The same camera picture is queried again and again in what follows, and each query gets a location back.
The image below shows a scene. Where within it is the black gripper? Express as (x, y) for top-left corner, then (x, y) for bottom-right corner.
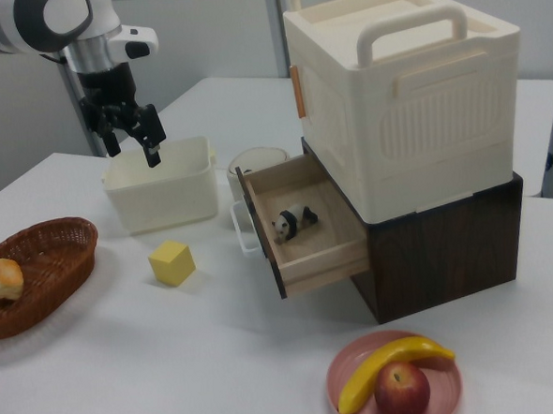
(75, 57), (169, 174)

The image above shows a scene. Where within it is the yellow cube block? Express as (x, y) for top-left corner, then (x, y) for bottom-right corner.
(146, 237), (199, 288)

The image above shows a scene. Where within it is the white cylindrical container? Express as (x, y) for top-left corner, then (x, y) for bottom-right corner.
(226, 144), (292, 230)

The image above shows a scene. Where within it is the brown wicker basket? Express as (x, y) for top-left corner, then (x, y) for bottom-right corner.
(0, 215), (105, 341)

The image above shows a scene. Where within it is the dark wood cabinet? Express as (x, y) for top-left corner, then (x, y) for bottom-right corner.
(300, 124), (533, 331)

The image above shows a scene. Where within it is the red toy apple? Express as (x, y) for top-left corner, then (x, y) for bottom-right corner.
(371, 359), (433, 414)

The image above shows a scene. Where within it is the white plastic bin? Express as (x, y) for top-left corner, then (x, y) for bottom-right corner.
(100, 135), (223, 238)

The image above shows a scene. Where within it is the grey metal partition post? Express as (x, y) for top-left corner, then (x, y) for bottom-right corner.
(57, 47), (106, 161)

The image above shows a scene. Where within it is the wooden drawer with white handle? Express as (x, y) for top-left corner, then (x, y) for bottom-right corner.
(226, 150), (372, 303)

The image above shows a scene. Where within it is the panda toy figure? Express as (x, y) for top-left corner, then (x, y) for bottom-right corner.
(270, 201), (321, 245)

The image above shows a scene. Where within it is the toy bread piece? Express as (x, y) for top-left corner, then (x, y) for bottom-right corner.
(0, 257), (26, 302)

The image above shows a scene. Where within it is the cream plastic storage box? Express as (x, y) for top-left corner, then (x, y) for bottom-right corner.
(282, 0), (532, 229)

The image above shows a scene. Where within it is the pink plate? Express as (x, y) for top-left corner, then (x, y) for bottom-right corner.
(323, 325), (466, 414)

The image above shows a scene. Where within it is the yellow toy banana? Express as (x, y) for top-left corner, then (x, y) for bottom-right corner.
(334, 333), (460, 414)

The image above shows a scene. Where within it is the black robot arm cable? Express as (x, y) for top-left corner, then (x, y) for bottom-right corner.
(36, 49), (69, 68)

